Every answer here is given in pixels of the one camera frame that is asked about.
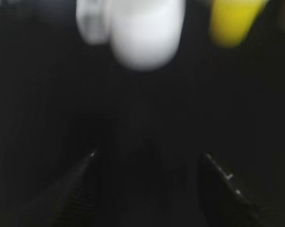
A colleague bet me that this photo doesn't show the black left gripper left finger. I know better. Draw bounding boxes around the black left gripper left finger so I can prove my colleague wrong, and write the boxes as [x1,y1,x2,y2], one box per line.
[11,149,98,227]

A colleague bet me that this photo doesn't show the white ceramic mug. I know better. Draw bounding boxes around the white ceramic mug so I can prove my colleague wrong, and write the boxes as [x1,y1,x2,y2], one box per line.
[75,0,186,71]

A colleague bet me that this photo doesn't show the yellow paper cup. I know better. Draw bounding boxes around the yellow paper cup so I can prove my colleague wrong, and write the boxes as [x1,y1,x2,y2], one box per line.
[209,0,267,48]

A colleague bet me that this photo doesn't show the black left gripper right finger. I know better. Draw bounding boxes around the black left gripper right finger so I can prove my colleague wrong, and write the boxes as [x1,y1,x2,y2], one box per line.
[199,152,277,227]

